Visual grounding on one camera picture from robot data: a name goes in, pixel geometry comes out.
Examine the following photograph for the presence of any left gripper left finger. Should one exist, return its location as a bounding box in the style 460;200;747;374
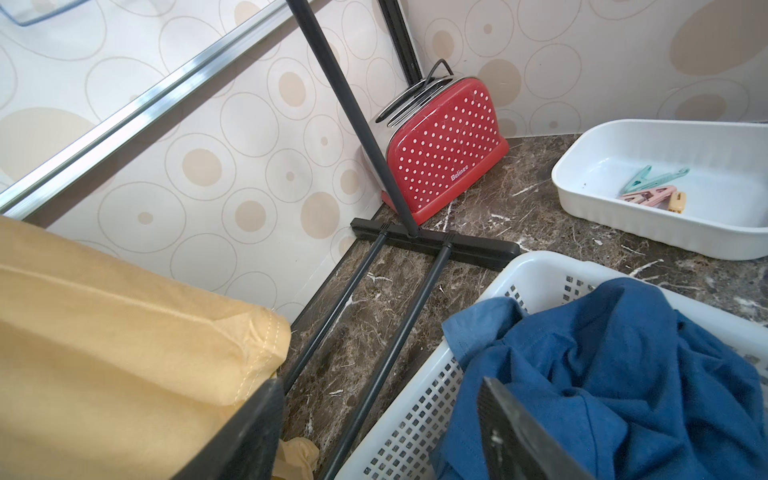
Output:
174;378;285;479

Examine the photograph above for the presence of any salmon pink clothespin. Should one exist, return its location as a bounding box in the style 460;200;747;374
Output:
619;186;677;207

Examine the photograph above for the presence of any red toaster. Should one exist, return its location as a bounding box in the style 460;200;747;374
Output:
369;59;509;225

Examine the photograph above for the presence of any yellow orange clothespin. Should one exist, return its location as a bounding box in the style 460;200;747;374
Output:
667;191;687;214

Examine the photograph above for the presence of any white plastic bin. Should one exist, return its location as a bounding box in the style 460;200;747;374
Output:
551;119;767;261

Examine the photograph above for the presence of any mint green clothespin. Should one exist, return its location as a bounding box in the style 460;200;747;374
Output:
620;165;690;195

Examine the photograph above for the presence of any black clothes rack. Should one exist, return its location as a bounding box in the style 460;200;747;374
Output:
278;0;522;480

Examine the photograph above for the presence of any white plastic basket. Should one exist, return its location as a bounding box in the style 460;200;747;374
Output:
337;251;767;479

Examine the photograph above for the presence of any tan yellow t-shirt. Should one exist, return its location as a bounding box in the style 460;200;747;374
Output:
1;218;291;479

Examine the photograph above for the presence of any dark blue t-shirt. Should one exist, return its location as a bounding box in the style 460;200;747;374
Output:
431;279;767;479

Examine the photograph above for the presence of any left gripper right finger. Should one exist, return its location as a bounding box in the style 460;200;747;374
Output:
477;377;592;480

